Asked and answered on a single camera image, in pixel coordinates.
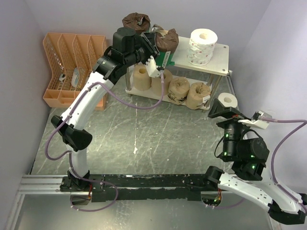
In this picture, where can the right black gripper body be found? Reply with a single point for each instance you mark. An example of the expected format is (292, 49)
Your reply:
(232, 129)

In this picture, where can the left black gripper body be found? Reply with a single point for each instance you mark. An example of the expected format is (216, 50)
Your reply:
(142, 53)

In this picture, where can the floral white paper roll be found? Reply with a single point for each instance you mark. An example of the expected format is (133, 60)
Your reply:
(201, 46)
(228, 100)

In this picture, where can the green brown roll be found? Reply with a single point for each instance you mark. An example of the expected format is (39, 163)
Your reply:
(167, 42)
(138, 22)

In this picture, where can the brown paper roll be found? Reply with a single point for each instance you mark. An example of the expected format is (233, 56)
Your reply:
(178, 90)
(196, 93)

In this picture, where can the beige unwrapped paper roll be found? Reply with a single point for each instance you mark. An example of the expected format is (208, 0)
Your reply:
(141, 79)
(156, 83)

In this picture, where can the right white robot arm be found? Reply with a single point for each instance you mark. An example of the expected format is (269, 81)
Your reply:
(253, 165)

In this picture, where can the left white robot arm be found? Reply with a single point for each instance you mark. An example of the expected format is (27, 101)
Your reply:
(70, 125)

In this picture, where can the orange plastic file organizer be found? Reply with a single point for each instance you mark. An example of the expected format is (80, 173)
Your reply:
(65, 52)

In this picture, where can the items in organizer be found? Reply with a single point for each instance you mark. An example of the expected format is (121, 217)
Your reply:
(74, 80)

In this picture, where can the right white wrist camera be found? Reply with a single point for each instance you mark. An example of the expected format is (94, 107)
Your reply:
(259, 120)

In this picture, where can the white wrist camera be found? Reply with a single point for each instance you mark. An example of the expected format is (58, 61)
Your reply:
(152, 68)
(259, 120)

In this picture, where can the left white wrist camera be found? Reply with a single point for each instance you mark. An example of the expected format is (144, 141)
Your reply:
(152, 68)

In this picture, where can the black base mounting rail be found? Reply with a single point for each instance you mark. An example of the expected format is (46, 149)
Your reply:
(106, 187)

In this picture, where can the aluminium frame rail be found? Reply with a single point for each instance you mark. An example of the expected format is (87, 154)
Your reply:
(33, 185)

